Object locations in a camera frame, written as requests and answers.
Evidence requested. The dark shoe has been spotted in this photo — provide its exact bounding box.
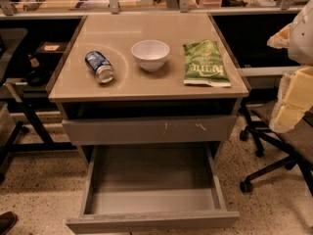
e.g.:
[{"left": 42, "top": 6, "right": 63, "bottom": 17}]
[{"left": 0, "top": 211, "right": 18, "bottom": 235}]

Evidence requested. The blue pepsi can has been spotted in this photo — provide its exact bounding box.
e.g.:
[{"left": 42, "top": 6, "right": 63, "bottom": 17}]
[{"left": 85, "top": 51, "right": 114, "bottom": 84}]

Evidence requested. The green chip bag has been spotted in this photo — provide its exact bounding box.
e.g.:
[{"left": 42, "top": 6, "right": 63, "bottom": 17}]
[{"left": 183, "top": 40, "right": 231, "bottom": 87}]

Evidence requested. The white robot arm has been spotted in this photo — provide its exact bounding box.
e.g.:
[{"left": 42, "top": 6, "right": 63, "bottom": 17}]
[{"left": 267, "top": 0, "right": 313, "bottom": 133}]

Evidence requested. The open middle drawer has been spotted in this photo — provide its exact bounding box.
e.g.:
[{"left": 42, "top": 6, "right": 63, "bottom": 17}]
[{"left": 67, "top": 143, "right": 240, "bottom": 235}]

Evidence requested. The black device under desk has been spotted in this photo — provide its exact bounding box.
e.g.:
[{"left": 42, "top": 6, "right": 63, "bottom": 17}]
[{"left": 25, "top": 54, "right": 49, "bottom": 86}]

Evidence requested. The grey drawer cabinet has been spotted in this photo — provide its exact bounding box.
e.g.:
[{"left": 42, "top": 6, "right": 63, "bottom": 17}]
[{"left": 46, "top": 12, "right": 251, "bottom": 168}]

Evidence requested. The white bowl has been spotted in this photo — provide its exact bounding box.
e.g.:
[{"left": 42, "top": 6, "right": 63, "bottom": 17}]
[{"left": 131, "top": 40, "right": 170, "bottom": 71}]

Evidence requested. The black office chair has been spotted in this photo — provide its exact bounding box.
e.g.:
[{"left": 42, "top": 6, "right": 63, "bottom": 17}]
[{"left": 240, "top": 101, "right": 313, "bottom": 195}]

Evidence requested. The closed top drawer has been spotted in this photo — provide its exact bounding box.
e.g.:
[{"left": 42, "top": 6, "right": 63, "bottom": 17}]
[{"left": 63, "top": 116, "right": 237, "bottom": 146}]

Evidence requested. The black table frame left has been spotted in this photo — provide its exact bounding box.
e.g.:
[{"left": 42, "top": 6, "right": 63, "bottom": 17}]
[{"left": 0, "top": 82, "right": 76, "bottom": 182}]

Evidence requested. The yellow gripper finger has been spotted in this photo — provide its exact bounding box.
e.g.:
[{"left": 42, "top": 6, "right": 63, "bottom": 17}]
[
  {"left": 267, "top": 23, "right": 291, "bottom": 49},
  {"left": 269, "top": 66, "right": 313, "bottom": 133}
]

